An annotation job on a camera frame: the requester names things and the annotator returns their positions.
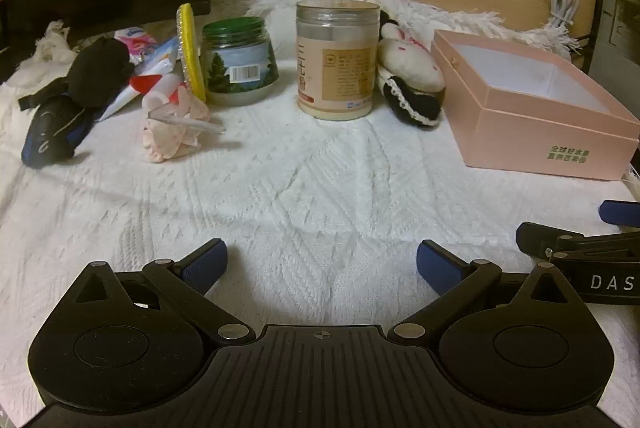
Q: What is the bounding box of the green lid glass jar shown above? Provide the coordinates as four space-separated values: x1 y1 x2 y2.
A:
201 16 280 106

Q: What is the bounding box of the white and red tube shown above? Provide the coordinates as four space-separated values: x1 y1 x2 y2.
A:
95 36 187 123

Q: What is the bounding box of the blue and black computer mouse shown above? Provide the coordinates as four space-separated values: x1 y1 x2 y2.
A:
21 92 93 169

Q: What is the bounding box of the pink cardboard box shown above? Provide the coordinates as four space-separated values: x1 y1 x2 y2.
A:
431 29 640 182

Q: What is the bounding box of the white bunny plush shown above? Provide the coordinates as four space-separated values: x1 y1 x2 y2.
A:
376 12 447 94

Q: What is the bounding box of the white knitted blanket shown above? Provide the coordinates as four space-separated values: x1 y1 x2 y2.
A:
0 20 640 428

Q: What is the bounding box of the pink frilly cloth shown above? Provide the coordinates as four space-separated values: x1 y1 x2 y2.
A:
141 86 211 163

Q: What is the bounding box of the beige label plastic jar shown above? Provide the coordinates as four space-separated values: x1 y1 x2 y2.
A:
295 0 382 122

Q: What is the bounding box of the pink tissue packet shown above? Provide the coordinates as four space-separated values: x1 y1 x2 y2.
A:
114 26 160 64

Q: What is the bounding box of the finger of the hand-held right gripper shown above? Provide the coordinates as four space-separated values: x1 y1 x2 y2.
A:
599 200 640 229
516 222 640 259

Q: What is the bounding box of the crumpled white tissue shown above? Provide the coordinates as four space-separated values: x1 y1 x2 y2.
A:
34 20 76 63

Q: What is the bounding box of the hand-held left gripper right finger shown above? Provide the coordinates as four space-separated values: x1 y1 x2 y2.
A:
392 239 571 341

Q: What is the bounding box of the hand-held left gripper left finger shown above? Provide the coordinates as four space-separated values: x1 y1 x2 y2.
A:
75 238 256 342

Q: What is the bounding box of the black cloth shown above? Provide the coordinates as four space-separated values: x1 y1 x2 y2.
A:
19 36 136 111

